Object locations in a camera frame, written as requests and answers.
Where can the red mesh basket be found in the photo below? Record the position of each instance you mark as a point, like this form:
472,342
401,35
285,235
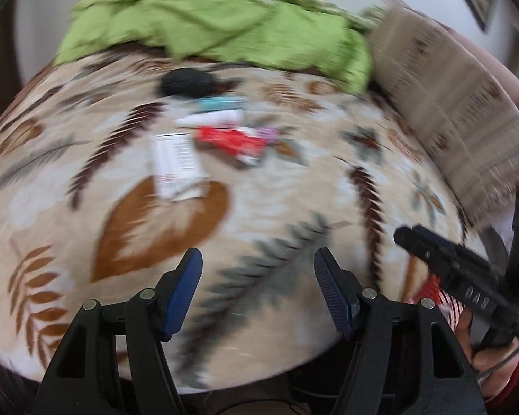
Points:
434,289

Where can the leaf printed plush blanket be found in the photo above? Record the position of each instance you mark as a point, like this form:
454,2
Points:
264,190

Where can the striped floral cushion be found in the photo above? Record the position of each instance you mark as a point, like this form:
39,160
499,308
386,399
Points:
450,108

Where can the person's right hand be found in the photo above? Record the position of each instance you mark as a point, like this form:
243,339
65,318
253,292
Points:
493,367

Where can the black plastic bag roll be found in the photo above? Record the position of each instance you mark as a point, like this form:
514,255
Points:
186,83

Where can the green quilt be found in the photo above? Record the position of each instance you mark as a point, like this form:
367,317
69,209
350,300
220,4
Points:
207,21

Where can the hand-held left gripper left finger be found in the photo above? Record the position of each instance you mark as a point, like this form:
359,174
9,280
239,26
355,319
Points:
181,294

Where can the white medicine box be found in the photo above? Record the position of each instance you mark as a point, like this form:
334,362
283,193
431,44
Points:
175,160

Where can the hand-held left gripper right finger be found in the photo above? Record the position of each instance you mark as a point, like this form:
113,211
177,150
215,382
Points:
335,294

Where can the teal tissue pack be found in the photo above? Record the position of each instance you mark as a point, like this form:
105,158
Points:
220,103

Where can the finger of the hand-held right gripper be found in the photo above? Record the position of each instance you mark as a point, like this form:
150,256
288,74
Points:
419,240

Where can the pink paper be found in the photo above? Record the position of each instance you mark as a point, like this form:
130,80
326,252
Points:
271,135

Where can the white tube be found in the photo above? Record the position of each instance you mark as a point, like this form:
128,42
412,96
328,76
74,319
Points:
212,118

